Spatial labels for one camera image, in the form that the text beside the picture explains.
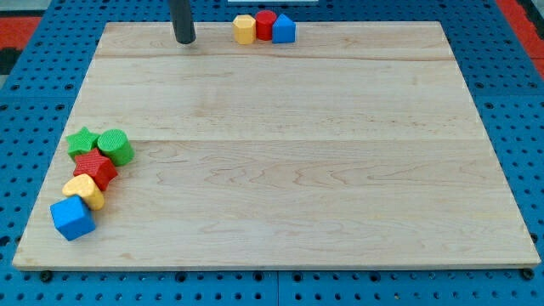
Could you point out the red star block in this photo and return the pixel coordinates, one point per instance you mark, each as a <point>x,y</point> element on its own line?
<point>100,168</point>

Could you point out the green star block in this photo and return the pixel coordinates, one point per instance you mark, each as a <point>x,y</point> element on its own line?
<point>81,142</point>

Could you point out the wooden board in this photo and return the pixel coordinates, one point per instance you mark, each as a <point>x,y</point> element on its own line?
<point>357,147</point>

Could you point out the blue pentagon block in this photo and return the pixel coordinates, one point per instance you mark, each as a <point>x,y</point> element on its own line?
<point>284,30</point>

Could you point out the yellow hexagon block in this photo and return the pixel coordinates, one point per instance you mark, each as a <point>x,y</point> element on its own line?
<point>244,29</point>

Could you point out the red cylinder block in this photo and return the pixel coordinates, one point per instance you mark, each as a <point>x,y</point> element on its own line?
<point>264,24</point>

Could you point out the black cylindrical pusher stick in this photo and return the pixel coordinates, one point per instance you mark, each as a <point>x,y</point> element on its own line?
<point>182,20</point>

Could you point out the green cylinder block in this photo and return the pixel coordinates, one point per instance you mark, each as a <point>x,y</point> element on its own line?
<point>114,144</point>

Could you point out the yellow heart block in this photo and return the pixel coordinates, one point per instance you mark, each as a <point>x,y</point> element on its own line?
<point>84,186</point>

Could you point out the blue cube block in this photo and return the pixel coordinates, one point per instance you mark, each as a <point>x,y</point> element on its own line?
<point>72,217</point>

